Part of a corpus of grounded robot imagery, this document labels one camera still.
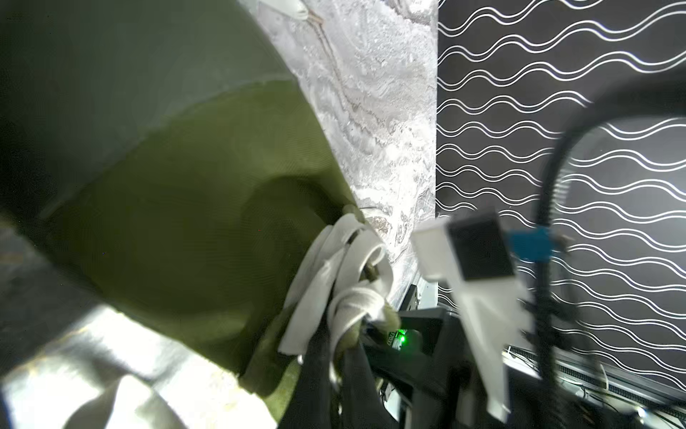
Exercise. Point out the green shoe one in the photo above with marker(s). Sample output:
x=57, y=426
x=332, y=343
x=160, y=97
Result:
x=163, y=153

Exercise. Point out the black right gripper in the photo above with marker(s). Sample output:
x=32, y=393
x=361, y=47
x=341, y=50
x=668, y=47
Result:
x=431, y=368

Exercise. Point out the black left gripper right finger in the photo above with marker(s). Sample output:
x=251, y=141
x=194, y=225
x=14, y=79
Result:
x=360, y=401

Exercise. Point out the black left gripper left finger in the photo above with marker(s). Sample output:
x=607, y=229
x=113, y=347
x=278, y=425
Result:
x=309, y=406

